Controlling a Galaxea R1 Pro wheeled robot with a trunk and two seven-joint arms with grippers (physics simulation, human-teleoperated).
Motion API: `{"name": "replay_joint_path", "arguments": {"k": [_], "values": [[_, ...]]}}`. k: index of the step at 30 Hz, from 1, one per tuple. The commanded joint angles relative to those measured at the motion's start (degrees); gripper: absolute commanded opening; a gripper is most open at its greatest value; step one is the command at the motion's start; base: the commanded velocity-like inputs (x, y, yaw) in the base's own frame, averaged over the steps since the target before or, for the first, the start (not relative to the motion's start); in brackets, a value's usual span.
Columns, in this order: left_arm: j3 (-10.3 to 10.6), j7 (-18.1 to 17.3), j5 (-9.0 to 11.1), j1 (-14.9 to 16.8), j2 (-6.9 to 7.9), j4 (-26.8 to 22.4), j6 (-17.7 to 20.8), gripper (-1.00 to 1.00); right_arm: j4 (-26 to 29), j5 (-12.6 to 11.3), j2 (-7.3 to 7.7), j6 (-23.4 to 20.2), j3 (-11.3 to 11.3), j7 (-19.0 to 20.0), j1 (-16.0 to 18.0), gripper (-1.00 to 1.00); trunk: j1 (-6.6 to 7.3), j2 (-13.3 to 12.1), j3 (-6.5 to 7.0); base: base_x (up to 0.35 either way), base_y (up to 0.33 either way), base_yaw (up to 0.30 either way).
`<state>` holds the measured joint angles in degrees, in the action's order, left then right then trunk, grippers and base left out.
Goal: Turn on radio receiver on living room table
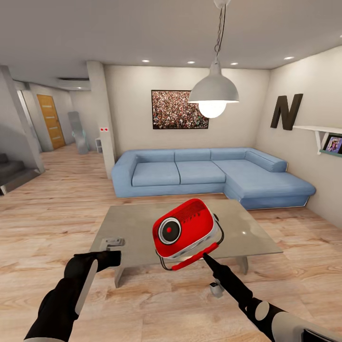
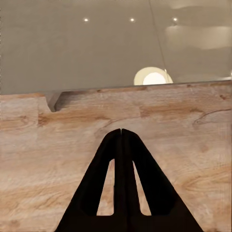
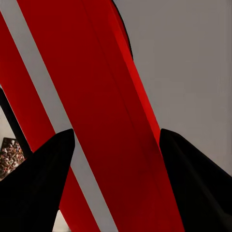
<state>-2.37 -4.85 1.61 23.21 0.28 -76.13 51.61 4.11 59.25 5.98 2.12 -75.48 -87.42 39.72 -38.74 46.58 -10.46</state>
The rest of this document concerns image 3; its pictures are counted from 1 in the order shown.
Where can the picture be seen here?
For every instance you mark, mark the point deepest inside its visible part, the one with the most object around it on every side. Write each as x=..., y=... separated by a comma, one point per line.
x=11, y=156

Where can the radio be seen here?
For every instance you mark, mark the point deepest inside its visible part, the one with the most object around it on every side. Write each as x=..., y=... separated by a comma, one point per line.
x=68, y=64

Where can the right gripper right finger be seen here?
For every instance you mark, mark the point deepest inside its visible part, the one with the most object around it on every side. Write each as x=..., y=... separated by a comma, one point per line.
x=202, y=190

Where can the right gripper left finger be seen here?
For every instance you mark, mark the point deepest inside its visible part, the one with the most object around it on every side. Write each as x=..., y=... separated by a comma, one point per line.
x=30, y=194

